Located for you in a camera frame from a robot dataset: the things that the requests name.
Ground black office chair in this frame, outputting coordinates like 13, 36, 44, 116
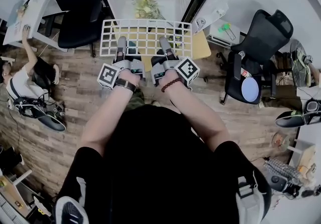
217, 9, 294, 105
42, 0, 103, 57

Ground light blue round disc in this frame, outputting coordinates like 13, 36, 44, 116
241, 76, 260, 104

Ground black bag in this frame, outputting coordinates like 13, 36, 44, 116
0, 146, 23, 172

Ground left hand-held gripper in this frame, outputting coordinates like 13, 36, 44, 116
97, 36, 146, 90

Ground grey backpack shoulder strap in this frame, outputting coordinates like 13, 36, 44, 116
54, 176, 90, 224
235, 175, 272, 224

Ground person's right forearm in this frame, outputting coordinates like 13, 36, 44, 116
164, 81, 231, 153

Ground small white bottle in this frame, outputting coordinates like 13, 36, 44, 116
238, 51, 253, 78

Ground person's left forearm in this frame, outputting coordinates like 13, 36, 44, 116
81, 84, 136, 157

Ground round glass dish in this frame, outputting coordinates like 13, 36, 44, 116
272, 131, 295, 153

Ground person's camouflage trouser leg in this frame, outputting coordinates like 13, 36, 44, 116
124, 89, 146, 111

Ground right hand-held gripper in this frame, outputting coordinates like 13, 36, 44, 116
150, 36, 201, 88

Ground white frame wooden table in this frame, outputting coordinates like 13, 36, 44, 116
287, 122, 321, 180

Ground black wristwatch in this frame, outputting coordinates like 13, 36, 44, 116
114, 78, 137, 93

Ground person's black shirt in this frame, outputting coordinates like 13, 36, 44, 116
54, 104, 273, 224

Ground white wire fridge shelf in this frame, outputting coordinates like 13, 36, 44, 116
99, 19, 193, 58

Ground person's left hand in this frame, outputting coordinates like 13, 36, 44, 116
116, 69, 141, 88

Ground white storage box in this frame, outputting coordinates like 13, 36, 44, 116
203, 18, 243, 48

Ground white desk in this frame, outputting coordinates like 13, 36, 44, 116
2, 0, 70, 53

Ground person's right hand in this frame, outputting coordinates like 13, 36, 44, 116
158, 68, 183, 87

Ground red-brown bead bracelet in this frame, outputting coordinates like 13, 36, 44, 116
161, 77, 185, 93

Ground purple artificial flower plant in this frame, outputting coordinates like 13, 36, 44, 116
170, 34, 183, 49

